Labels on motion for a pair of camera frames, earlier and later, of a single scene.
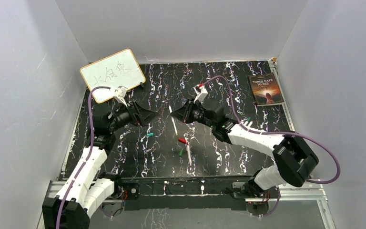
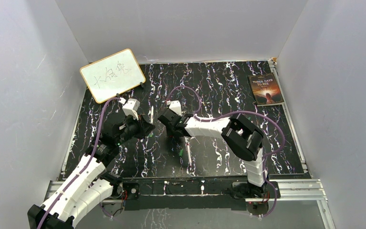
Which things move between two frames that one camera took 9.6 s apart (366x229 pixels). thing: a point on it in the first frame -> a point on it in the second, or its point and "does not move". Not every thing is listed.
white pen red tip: [189, 153] does not move
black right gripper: [184, 113] -> [170, 133]
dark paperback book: [265, 88] does not move
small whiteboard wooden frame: [121, 69] does not move
